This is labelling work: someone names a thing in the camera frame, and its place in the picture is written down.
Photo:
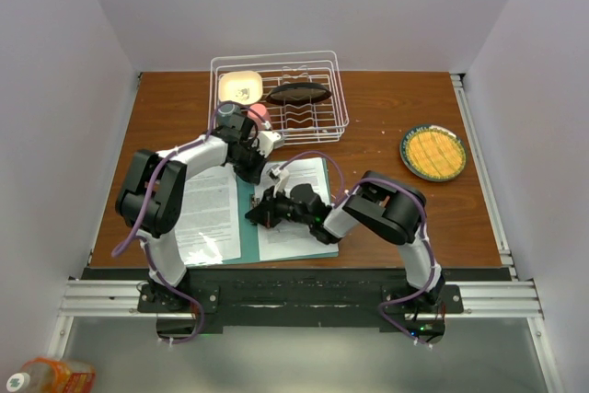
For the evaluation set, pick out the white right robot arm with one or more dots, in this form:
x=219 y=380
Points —
x=390 y=209

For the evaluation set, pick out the cream square bowl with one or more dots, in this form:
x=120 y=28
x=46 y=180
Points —
x=240 y=87

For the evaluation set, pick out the right side aluminium rail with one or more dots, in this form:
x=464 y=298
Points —
x=484 y=180

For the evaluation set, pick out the printed paper sheet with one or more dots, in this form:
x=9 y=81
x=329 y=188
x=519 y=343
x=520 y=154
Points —
x=207 y=231

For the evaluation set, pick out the pink cup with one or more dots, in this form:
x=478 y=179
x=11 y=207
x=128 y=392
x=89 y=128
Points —
x=258 y=112

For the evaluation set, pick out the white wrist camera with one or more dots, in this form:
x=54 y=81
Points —
x=280 y=177
x=269 y=141

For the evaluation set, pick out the yellow patterned round plate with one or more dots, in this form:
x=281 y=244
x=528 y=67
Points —
x=433 y=153

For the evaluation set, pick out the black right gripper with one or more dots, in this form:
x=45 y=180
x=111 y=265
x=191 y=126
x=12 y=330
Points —
x=265 y=214

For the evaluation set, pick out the teal file folder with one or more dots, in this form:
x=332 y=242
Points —
x=248 y=233

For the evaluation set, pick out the orange drink bottle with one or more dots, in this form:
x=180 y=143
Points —
x=50 y=375

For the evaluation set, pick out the grey-blue mug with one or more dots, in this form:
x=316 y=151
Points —
x=228 y=114

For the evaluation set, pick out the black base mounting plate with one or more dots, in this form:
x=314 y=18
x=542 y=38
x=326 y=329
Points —
x=333 y=298

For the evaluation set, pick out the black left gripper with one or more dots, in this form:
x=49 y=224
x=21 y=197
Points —
x=253 y=176

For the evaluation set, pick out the aluminium frame rail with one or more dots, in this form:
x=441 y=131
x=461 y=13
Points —
x=500 y=299

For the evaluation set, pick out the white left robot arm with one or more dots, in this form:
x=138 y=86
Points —
x=151 y=197

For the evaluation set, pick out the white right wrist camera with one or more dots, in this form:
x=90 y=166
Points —
x=280 y=177

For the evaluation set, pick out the dark brown oval plate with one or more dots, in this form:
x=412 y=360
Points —
x=298 y=94

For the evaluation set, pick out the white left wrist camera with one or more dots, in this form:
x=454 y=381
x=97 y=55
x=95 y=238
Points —
x=269 y=141

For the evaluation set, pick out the remaining printed paper stack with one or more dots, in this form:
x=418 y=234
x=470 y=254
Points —
x=292 y=241

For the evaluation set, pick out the white wire dish rack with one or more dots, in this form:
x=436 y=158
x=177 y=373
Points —
x=323 y=122

